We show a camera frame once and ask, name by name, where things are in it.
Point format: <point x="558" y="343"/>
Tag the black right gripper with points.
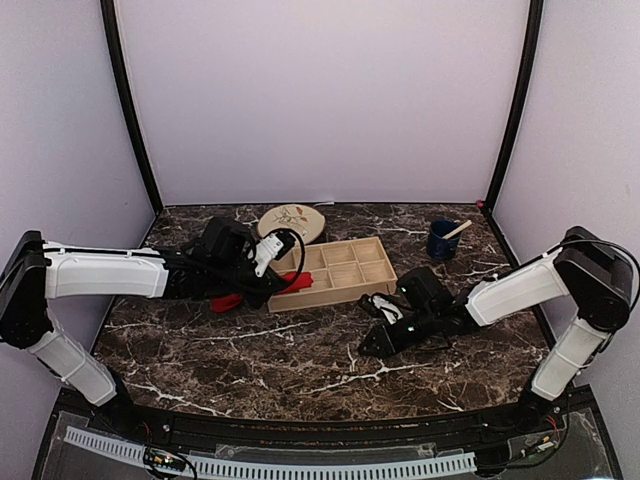
<point x="389" y="344"/>

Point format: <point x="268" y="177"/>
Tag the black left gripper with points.
<point x="268" y="287"/>

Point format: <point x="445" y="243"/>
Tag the red sock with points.
<point x="296" y="283"/>

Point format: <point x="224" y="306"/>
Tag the red sock near left arm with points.
<point x="226" y="303"/>

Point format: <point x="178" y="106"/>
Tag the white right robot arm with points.
<point x="600" y="277"/>

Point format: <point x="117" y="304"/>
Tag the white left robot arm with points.
<point x="39" y="271"/>

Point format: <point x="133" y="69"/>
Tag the dark blue mug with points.
<point x="439" y="248"/>

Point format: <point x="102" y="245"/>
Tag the wooden compartment tray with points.
<point x="342" y="271"/>

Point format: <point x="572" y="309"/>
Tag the floral ceramic plate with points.
<point x="308" y="222"/>

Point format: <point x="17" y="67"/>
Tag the wooden stick in mug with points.
<point x="456" y="231"/>

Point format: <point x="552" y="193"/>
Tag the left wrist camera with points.
<point x="274" y="246"/>

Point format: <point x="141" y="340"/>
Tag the black front rail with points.
<point x="198" y="431"/>

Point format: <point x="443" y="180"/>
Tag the left black frame post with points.
<point x="126" y="100"/>

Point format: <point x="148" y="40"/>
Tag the black frame post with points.
<point x="126" y="100"/>
<point x="525" y="69"/>

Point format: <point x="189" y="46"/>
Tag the right black frame post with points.
<point x="525" y="69"/>

